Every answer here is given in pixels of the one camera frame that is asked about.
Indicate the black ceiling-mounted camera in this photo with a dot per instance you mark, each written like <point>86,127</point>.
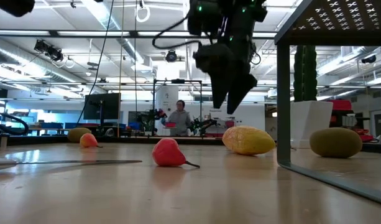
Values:
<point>369,59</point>
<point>48,49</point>
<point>171,56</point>

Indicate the small orange-red stemmed fruit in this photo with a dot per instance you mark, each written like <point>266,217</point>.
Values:
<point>88,141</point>
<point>167,154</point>

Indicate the black background robot arm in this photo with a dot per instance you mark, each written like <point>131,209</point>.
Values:
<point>205,124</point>

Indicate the white hexagonal plant pot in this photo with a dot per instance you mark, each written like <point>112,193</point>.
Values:
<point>311,124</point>

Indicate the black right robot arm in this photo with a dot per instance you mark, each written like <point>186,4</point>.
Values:
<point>205,18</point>

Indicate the yellow mango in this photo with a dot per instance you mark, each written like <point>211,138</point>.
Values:
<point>247,140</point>

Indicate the black monitor on stand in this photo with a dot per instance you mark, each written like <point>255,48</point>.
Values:
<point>101,105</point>

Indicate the person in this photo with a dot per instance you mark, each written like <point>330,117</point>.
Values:
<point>179,119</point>

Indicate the grey perforated metal shelf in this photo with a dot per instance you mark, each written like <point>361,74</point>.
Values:
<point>283,93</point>

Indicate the tan round fruit green stem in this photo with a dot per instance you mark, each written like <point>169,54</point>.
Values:
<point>76,134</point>

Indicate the red storage bins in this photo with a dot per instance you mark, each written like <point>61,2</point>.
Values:
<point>341,104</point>

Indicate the black background frame rig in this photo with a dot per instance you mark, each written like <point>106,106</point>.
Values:
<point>177,81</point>

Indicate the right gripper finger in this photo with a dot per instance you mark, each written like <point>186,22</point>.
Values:
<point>241,88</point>
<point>219,74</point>

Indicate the olive green kiwi fruit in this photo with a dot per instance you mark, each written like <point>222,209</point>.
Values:
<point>335,142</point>

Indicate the overhead light bar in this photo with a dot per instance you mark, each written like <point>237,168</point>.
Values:
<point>174,33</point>

